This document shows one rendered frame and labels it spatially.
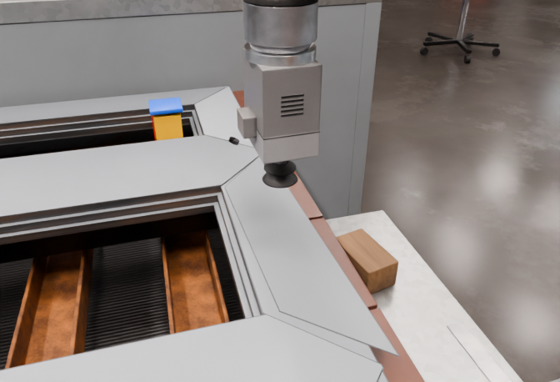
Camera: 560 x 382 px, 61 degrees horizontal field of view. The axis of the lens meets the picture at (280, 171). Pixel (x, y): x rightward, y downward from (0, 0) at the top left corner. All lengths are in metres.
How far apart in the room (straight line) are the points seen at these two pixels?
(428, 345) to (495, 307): 1.13
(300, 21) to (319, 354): 0.32
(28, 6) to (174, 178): 0.51
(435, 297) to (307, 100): 0.43
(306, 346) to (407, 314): 0.31
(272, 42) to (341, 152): 0.87
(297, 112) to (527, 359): 1.37
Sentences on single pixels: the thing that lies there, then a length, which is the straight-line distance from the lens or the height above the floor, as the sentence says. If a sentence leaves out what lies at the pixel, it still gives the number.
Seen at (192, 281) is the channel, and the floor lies 0.68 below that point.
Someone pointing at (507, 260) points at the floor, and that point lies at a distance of 2.08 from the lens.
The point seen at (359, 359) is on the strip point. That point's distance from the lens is 0.48.
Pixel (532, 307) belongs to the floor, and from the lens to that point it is 1.91.
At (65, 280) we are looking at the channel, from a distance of 0.87.
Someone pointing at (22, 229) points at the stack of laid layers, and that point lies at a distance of 0.75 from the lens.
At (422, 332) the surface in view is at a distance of 0.75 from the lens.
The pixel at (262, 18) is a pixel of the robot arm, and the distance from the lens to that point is 0.47.
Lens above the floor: 1.22
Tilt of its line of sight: 30 degrees down
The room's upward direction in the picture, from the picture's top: straight up
